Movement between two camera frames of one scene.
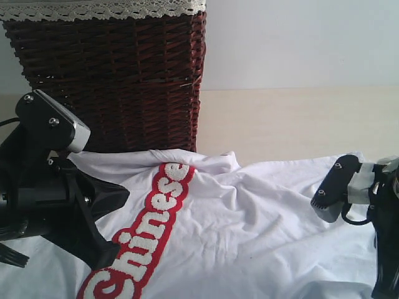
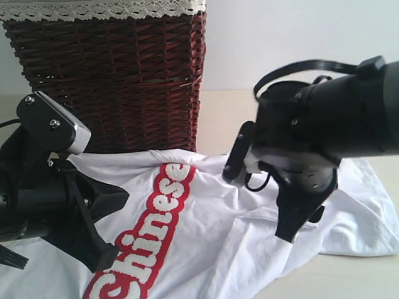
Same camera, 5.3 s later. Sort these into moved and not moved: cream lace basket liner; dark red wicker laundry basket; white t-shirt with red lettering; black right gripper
Moved: black right gripper; white t-shirt with red lettering
Not moved: cream lace basket liner; dark red wicker laundry basket
